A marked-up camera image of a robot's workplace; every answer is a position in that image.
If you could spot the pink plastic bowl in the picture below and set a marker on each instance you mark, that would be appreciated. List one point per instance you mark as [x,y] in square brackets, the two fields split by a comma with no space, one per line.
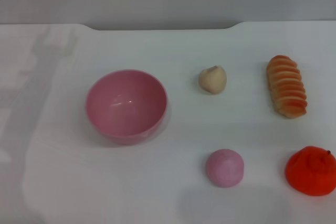
[126,108]

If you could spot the long ridged orange bread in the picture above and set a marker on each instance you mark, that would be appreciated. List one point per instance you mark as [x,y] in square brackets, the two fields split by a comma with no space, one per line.
[287,87]

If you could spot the beige peach-shaped bun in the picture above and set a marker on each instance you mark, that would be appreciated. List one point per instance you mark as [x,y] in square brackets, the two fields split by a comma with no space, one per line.
[212,81]

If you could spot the pink round bun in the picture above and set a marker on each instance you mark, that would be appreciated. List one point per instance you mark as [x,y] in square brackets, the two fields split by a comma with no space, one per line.
[224,169]

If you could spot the orange-red persimmon bun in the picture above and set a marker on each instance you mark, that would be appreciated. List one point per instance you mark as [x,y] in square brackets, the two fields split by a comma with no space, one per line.
[312,174]

